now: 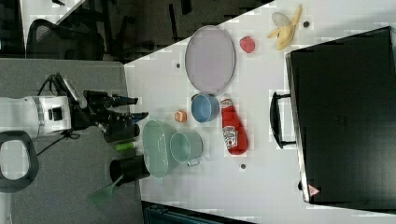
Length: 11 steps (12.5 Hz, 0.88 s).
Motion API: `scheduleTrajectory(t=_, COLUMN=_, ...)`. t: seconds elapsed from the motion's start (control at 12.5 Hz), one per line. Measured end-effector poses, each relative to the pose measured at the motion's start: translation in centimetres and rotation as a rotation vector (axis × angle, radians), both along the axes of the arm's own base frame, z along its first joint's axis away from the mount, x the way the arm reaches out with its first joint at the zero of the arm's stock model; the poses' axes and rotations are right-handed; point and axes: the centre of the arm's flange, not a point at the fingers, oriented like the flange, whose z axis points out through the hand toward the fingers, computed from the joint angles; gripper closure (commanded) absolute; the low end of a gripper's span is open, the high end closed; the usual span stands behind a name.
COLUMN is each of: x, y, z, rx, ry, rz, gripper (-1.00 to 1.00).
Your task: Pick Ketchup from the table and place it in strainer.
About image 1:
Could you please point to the green spatula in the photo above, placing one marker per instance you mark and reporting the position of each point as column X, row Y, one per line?
column 103, row 194

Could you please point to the green mug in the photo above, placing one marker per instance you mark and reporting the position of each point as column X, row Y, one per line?
column 187, row 147

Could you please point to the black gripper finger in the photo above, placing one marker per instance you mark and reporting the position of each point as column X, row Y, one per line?
column 126, row 119
column 121, row 100

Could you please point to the black utensil cup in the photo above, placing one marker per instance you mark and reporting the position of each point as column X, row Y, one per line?
column 130, row 169

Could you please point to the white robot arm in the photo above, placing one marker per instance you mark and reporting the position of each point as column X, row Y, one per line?
column 25, row 119

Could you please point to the blue bowl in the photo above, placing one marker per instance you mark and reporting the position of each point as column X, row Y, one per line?
column 204, row 108

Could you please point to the orange slice toy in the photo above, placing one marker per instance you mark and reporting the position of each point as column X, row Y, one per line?
column 180, row 116

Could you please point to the black office chair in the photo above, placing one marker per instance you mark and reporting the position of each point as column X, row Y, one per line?
column 47, row 40

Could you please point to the red plush ketchup bottle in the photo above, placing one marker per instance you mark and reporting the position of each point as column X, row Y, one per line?
column 234, row 133

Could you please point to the green plastic strainer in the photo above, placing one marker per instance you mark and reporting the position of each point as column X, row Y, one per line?
column 156, row 148

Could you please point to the grey round plate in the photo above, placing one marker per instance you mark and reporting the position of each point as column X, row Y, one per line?
column 210, row 59

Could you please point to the yellow toy banana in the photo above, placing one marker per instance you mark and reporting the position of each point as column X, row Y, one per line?
column 285, row 27

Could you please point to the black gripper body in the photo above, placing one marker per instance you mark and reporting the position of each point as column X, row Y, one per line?
column 91, row 110

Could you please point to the red toy strawberry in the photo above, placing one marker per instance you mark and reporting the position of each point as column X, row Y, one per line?
column 247, row 44

